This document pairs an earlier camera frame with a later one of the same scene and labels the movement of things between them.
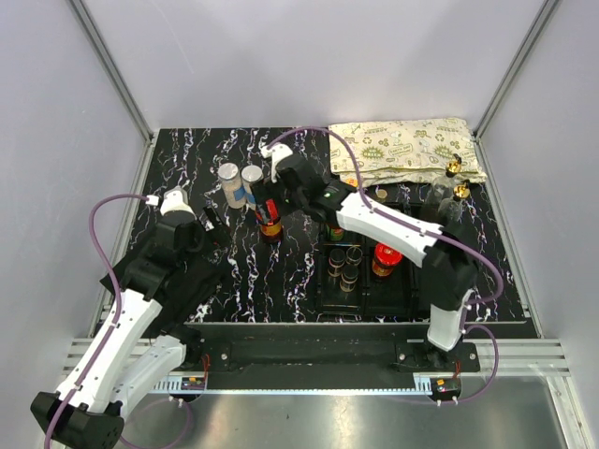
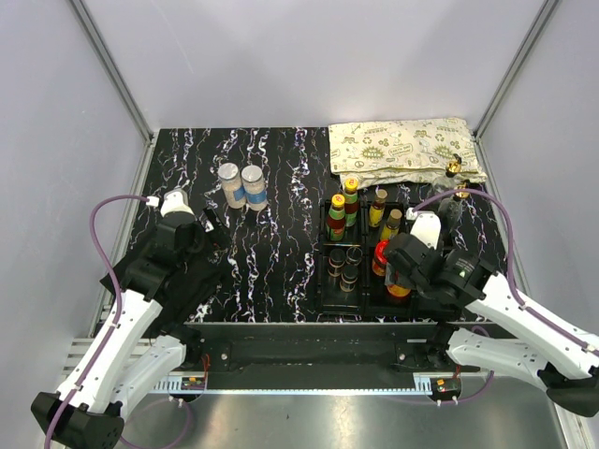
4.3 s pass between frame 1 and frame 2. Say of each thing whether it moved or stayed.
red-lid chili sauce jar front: stayed
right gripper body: moved
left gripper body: stayed
